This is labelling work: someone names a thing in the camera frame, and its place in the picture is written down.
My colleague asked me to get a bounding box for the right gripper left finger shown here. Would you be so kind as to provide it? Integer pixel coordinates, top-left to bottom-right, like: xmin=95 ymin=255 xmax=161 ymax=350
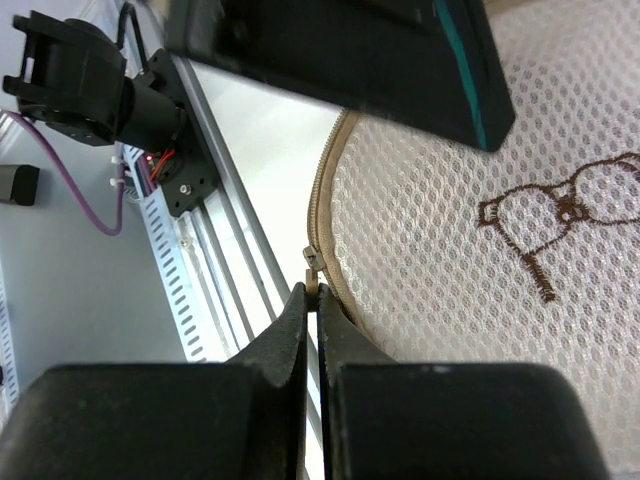
xmin=1 ymin=285 xmax=308 ymax=479

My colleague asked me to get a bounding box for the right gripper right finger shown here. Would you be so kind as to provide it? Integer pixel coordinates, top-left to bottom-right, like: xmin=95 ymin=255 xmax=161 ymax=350
xmin=317 ymin=286 xmax=609 ymax=479

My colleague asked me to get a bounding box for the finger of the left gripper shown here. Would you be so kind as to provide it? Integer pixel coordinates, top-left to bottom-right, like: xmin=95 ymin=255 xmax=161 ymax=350
xmin=167 ymin=0 xmax=515 ymax=152

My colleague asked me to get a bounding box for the white mesh laundry bag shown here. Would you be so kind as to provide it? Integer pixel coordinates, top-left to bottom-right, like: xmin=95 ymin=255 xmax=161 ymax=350
xmin=308 ymin=1 xmax=639 ymax=479

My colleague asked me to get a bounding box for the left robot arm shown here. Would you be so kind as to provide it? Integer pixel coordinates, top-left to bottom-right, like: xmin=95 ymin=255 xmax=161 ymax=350
xmin=2 ymin=1 xmax=515 ymax=152

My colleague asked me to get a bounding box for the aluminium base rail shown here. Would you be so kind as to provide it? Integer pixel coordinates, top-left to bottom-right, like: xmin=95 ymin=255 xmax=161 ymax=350
xmin=169 ymin=54 xmax=326 ymax=480

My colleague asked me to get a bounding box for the white slotted cable duct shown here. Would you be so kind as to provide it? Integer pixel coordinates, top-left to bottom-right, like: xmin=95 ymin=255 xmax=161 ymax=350
xmin=122 ymin=145 xmax=208 ymax=363

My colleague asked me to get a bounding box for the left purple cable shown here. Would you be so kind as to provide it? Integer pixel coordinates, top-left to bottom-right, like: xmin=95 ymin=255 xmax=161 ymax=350
xmin=4 ymin=112 xmax=126 ymax=237

